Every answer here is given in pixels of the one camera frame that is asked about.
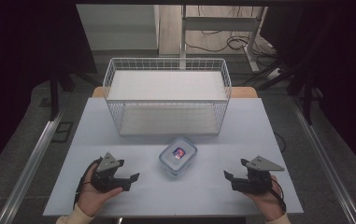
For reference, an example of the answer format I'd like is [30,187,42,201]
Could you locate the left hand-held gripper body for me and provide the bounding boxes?
[90,151,133,193]

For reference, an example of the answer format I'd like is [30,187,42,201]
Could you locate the hand-held gripper black cable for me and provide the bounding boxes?
[270,177,288,214]
[73,157,104,209]

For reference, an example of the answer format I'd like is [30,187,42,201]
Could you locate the white metal desk frame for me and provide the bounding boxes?
[179,4,262,73]

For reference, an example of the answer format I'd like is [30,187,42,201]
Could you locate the thin black cable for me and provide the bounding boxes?
[273,132,288,154]

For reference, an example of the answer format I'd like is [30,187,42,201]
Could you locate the black cables on floor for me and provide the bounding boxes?
[184,5,281,59]

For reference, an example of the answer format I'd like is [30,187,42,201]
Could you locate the person's right hand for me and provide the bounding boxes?
[242,175,286,222]

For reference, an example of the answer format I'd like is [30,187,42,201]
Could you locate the aluminium rail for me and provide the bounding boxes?
[288,92,356,224]
[0,101,69,224]

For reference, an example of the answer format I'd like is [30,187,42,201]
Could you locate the right hand-held gripper black cable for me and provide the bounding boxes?
[270,177,288,214]

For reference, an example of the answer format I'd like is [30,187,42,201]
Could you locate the white wire basket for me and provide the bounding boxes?
[102,57,233,137]

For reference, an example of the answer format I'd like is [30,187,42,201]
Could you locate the wooden table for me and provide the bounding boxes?
[91,86,259,99]

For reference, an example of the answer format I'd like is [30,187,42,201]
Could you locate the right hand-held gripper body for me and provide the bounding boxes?
[231,155,286,196]

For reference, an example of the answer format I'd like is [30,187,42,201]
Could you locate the left hand-held gripper black cable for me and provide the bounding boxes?
[73,157,104,209]

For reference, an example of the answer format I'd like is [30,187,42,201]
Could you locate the person's left hand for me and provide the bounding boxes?
[77,162,124,217]

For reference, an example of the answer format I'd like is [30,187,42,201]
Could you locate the black metal stand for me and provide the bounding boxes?
[242,60,324,126]
[48,63,103,123]

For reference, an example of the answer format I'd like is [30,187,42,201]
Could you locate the white cabinet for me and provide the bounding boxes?
[76,4,161,51]

